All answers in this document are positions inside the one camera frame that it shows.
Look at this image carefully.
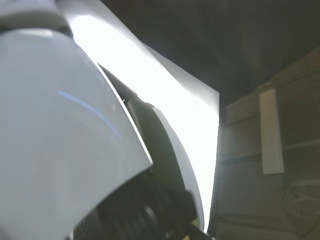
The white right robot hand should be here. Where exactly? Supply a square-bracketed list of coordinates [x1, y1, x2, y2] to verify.
[0, 0, 216, 240]

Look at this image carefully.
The brown wooden cabinet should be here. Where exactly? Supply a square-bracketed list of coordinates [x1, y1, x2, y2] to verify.
[217, 47, 320, 240]

